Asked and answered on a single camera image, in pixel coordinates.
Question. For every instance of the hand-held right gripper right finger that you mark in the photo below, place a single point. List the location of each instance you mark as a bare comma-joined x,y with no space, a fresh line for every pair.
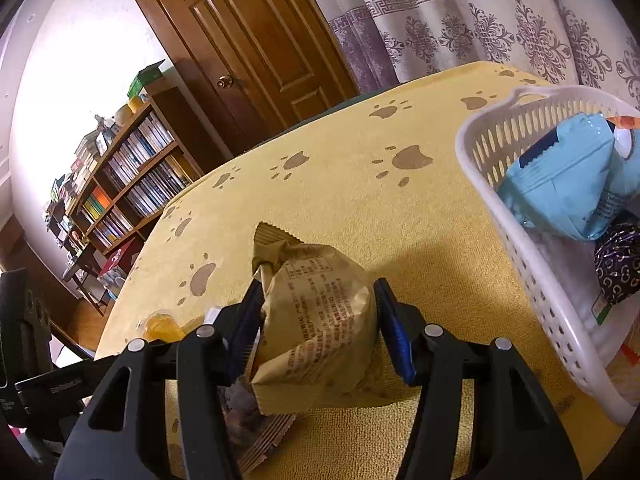
395,330

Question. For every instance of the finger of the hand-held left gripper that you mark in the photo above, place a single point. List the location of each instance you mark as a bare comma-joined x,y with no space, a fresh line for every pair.
60,385

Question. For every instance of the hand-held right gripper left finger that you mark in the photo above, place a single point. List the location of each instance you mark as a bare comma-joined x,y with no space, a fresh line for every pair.
245,325

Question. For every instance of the brown paper snack packet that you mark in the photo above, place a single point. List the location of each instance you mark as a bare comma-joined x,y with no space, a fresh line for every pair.
320,320

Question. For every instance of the white perforated plastic basket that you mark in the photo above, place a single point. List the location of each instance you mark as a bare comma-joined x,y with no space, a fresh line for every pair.
530,280

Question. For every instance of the light blue snack packet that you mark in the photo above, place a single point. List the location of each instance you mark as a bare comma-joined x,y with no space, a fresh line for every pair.
560,190

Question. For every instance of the dark purple patterned snack packet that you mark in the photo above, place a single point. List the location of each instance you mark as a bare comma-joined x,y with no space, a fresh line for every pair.
620,265

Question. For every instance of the white orange snack packet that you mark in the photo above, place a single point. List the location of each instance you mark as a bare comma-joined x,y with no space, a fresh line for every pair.
627,135

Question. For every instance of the orange jelly cup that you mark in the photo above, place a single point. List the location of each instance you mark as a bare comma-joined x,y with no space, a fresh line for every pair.
162,330

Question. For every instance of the brown striped snack packet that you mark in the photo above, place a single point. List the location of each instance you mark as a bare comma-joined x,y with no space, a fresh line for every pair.
260,435

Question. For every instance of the red box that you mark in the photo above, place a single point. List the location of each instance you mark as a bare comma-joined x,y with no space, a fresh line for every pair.
120,260

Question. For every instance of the yellow paw print cloth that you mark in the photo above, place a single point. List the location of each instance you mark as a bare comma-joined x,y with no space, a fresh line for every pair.
375,200

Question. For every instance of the wooden bookshelf with books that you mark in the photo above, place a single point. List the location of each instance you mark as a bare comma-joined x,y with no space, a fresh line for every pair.
140,160

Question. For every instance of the white green print snack packet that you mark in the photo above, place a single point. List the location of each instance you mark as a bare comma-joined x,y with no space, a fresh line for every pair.
602,312

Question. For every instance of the yellow jar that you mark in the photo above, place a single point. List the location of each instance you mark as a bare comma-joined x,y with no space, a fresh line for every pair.
136,105

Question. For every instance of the brass door knob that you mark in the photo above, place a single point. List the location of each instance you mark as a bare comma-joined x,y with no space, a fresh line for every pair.
225,82

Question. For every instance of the green box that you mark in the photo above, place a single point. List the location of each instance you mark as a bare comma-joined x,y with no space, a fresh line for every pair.
142,80

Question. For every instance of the brown wooden door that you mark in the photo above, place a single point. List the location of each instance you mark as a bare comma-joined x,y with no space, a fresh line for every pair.
260,35

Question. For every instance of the white purple patterned curtain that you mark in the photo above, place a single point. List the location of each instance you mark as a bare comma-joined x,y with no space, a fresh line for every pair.
475,10

